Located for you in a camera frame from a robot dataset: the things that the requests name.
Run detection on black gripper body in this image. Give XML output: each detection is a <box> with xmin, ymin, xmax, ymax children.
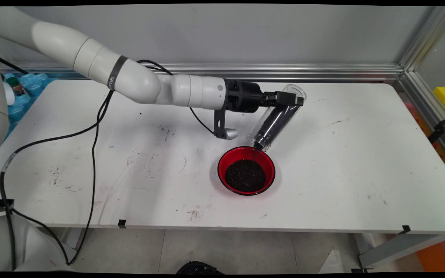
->
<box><xmin>224</xmin><ymin>79</ymin><xmax>266</xmax><ymax>114</ymax></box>

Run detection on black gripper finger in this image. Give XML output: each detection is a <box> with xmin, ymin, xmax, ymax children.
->
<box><xmin>264</xmin><ymin>91</ymin><xmax>304</xmax><ymax>107</ymax></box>

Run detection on clear plastic jar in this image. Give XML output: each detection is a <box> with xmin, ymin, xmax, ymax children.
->
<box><xmin>246</xmin><ymin>84</ymin><xmax>307</xmax><ymax>152</ymax></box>

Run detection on black granules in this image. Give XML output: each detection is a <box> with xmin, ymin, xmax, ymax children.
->
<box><xmin>253</xmin><ymin>105</ymin><xmax>298</xmax><ymax>152</ymax></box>
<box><xmin>224</xmin><ymin>159</ymin><xmax>266</xmax><ymax>193</ymax></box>

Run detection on red bowl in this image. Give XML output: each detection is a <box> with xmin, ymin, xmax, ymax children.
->
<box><xmin>217</xmin><ymin>146</ymin><xmax>276</xmax><ymax>196</ymax></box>

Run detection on black clamp stand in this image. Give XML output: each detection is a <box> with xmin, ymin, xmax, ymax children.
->
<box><xmin>428</xmin><ymin>110</ymin><xmax>445</xmax><ymax>144</ymax></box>

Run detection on black round floor object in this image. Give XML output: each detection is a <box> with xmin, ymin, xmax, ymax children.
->
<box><xmin>175</xmin><ymin>261</ymin><xmax>225</xmax><ymax>275</ymax></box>

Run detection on grey table leg beam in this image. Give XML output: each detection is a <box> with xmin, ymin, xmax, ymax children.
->
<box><xmin>351</xmin><ymin>233</ymin><xmax>445</xmax><ymax>273</ymax></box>

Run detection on blue plastic bottle pack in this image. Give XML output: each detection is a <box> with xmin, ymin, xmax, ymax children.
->
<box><xmin>4</xmin><ymin>73</ymin><xmax>59</xmax><ymax>139</ymax></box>

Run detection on white table leg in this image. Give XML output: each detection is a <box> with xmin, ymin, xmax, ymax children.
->
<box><xmin>62</xmin><ymin>228</ymin><xmax>85</xmax><ymax>264</ymax></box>

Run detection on small green-capped bottle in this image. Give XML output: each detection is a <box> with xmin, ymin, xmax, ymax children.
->
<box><xmin>6</xmin><ymin>76</ymin><xmax>28</xmax><ymax>96</ymax></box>

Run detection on white round lid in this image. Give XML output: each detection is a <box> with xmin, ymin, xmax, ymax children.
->
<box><xmin>3</xmin><ymin>81</ymin><xmax>15</xmax><ymax>107</ymax></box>

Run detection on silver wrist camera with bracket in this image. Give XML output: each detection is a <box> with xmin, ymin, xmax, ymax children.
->
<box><xmin>213</xmin><ymin>109</ymin><xmax>239</xmax><ymax>140</ymax></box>

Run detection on aluminium frame rail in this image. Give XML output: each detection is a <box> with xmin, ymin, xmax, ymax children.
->
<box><xmin>396</xmin><ymin>71</ymin><xmax>445</xmax><ymax>167</ymax></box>
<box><xmin>0</xmin><ymin>63</ymin><xmax>404</xmax><ymax>82</ymax></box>

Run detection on aluminium frame post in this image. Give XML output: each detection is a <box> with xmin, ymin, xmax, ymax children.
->
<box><xmin>399</xmin><ymin>6</ymin><xmax>445</xmax><ymax>73</ymax></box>

